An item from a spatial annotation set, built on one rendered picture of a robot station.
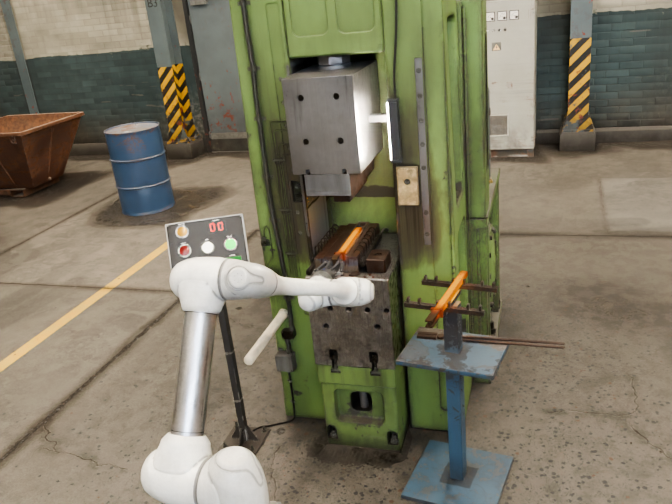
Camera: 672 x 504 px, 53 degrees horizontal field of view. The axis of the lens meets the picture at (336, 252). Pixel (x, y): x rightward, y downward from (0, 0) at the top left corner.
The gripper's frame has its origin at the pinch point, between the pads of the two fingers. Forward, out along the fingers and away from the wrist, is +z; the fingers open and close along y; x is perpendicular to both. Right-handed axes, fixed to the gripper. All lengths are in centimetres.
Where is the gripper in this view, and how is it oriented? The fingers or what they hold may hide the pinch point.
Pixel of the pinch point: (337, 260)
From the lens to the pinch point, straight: 292.9
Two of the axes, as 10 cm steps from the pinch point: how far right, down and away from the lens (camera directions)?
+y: 9.5, 0.2, -3.0
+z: 2.8, -3.8, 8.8
